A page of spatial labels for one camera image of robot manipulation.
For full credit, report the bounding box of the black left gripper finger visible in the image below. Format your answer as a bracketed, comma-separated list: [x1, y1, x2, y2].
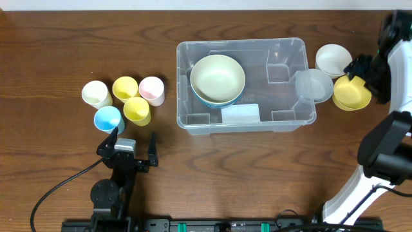
[147, 133, 158, 167]
[96, 127, 118, 157]

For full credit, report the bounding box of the white small bowl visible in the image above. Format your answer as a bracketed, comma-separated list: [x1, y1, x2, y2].
[315, 44, 353, 79]

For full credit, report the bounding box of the yellow small bowl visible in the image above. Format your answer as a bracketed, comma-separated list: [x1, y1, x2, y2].
[332, 75, 372, 111]

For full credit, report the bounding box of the grey small bowl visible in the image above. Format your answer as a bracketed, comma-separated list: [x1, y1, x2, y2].
[295, 69, 333, 104]

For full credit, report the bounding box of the dark blue bowl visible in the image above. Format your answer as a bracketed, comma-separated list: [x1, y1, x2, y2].
[192, 90, 243, 108]
[200, 100, 236, 109]

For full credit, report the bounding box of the beige large bowl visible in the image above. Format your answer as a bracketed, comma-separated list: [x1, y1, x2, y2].
[190, 54, 246, 103]

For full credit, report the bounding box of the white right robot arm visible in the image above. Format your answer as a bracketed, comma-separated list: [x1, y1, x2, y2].
[312, 10, 411, 231]

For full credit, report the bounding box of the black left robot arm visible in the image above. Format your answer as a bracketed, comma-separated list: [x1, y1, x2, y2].
[87, 128, 158, 232]

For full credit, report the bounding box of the clear plastic storage container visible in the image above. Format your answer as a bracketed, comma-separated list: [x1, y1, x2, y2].
[176, 37, 317, 135]

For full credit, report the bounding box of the light blue plastic cup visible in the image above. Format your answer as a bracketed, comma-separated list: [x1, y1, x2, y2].
[93, 106, 125, 135]

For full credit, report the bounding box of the yellow plastic cup front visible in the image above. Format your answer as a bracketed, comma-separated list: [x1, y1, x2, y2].
[123, 97, 151, 126]

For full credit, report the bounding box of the yellow plastic cup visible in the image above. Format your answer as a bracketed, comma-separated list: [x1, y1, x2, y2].
[123, 97, 151, 126]
[112, 76, 140, 103]

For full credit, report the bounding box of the cream plastic cup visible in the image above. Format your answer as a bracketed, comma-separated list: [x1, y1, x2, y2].
[82, 81, 113, 109]

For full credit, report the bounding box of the yellow plastic cup rear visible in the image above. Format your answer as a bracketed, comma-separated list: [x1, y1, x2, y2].
[112, 76, 140, 103]

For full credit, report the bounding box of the pink plastic cup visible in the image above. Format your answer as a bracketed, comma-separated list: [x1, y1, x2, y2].
[138, 76, 165, 106]

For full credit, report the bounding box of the white label sticker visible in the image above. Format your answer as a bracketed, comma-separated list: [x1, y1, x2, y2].
[221, 104, 261, 124]

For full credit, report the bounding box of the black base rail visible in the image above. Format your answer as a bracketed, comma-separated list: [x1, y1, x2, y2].
[61, 218, 383, 232]

